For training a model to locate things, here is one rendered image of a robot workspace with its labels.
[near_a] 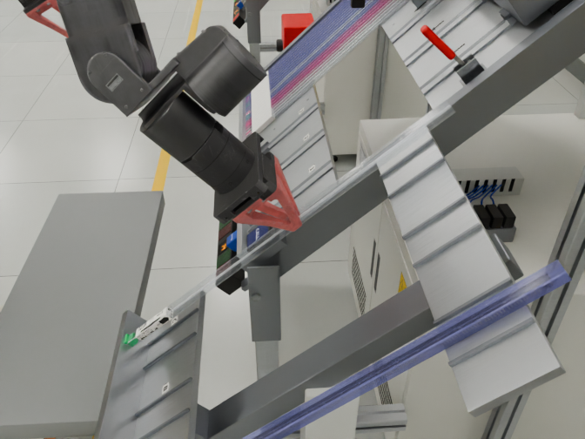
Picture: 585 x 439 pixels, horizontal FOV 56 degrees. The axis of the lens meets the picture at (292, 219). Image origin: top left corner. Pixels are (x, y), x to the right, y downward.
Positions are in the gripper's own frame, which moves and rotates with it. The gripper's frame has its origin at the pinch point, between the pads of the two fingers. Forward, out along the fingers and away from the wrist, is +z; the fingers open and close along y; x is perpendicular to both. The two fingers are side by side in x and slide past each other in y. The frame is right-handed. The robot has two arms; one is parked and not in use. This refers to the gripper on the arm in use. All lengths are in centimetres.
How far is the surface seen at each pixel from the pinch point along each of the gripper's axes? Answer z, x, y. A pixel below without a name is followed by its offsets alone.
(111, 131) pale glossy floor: 23, 121, 200
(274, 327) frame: 22.5, 22.9, 11.3
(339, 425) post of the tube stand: 16.7, 9.2, -15.1
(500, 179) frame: 54, -18, 46
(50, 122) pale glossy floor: 1, 147, 214
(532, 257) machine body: 57, -15, 25
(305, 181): 13.0, 5.7, 26.9
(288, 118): 14, 8, 53
